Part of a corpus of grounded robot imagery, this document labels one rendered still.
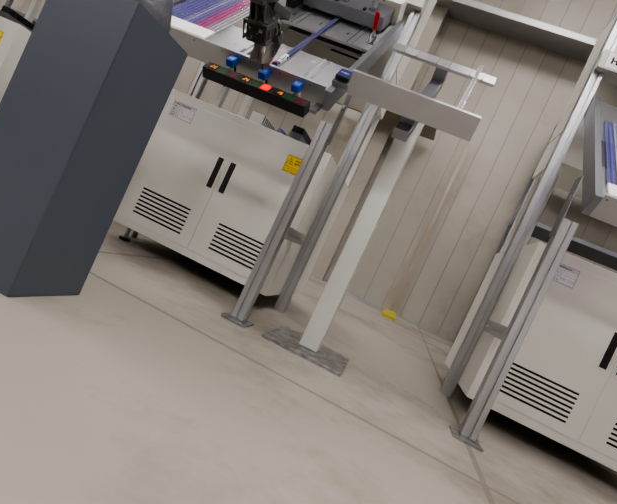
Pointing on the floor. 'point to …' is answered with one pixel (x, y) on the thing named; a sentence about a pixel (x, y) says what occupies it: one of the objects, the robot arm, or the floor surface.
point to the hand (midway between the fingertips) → (264, 64)
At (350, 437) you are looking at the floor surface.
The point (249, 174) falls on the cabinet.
